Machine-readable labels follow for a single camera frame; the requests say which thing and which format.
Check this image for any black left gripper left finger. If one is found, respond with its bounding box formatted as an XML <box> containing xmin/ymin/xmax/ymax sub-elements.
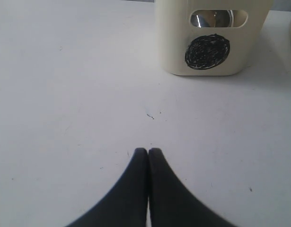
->
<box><xmin>69</xmin><ymin>148</ymin><xmax>149</xmax><ymax>227</ymax></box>

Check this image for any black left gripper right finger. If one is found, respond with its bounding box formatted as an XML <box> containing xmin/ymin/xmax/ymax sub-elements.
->
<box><xmin>148</xmin><ymin>148</ymin><xmax>234</xmax><ymax>227</ymax></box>

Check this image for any cream bin with circle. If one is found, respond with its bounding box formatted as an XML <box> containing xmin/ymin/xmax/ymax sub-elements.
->
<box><xmin>155</xmin><ymin>0</ymin><xmax>273</xmax><ymax>76</ymax></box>

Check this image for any white bowl steel inside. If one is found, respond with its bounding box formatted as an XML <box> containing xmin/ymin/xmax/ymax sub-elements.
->
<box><xmin>190</xmin><ymin>10</ymin><xmax>234</xmax><ymax>28</ymax></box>

